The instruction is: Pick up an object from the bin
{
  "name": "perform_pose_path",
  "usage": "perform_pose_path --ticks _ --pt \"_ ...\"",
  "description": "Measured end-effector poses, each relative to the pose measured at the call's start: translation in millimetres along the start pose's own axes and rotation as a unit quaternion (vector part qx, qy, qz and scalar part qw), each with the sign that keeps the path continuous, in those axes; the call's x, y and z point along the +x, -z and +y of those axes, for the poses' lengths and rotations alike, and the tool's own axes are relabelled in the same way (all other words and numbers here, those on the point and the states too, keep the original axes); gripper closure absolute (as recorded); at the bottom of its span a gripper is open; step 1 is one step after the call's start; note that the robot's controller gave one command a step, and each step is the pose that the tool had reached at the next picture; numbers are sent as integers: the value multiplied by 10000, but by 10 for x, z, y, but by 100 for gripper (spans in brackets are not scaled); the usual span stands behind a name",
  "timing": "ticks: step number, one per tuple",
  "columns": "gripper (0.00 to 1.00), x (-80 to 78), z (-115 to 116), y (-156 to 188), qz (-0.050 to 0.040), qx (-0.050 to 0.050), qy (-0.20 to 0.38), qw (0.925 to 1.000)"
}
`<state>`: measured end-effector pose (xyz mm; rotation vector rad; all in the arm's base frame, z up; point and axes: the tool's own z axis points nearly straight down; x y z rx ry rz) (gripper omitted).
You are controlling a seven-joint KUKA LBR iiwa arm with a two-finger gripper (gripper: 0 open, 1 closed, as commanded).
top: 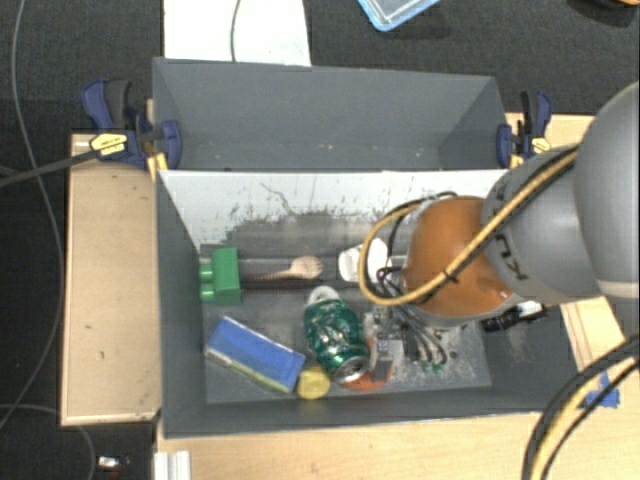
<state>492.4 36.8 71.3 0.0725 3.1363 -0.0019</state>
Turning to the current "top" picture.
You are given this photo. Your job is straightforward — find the green soda can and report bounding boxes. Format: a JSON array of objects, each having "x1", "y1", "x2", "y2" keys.
[{"x1": 303, "y1": 298, "x2": 372, "y2": 385}]

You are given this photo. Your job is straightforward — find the blue sponge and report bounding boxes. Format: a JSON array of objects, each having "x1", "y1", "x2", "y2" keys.
[{"x1": 203, "y1": 315, "x2": 308, "y2": 396}]

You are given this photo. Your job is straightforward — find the pale wood board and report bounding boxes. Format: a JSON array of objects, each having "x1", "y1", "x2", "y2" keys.
[{"x1": 59, "y1": 129, "x2": 164, "y2": 427}]

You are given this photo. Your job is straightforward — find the green toy block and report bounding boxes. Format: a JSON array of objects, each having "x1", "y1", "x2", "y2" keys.
[{"x1": 198, "y1": 246, "x2": 243, "y2": 306}]

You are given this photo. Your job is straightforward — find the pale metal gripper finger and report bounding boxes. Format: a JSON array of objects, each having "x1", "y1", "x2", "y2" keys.
[
  {"x1": 363, "y1": 309, "x2": 388, "y2": 340},
  {"x1": 371, "y1": 337, "x2": 396, "y2": 384}
]

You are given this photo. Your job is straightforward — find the grey metal bin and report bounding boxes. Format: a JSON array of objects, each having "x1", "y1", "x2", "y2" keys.
[{"x1": 151, "y1": 56, "x2": 577, "y2": 439}]

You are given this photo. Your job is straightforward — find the orange round thing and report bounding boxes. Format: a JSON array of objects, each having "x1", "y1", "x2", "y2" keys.
[{"x1": 348, "y1": 337, "x2": 396, "y2": 392}]

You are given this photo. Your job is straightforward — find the yellow toy fruit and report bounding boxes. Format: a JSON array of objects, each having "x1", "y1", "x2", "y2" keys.
[{"x1": 296, "y1": 364, "x2": 332, "y2": 401}]

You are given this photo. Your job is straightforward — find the wooden spoon with brown handle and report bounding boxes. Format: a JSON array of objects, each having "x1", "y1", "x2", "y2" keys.
[{"x1": 241, "y1": 254, "x2": 324, "y2": 290}]

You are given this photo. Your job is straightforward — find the white plastic cup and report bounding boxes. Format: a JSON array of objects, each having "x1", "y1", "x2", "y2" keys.
[{"x1": 337, "y1": 239, "x2": 402, "y2": 284}]

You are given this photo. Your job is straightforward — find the black cylinder on white bracket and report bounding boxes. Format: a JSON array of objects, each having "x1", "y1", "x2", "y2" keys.
[{"x1": 480, "y1": 299, "x2": 547, "y2": 333}]

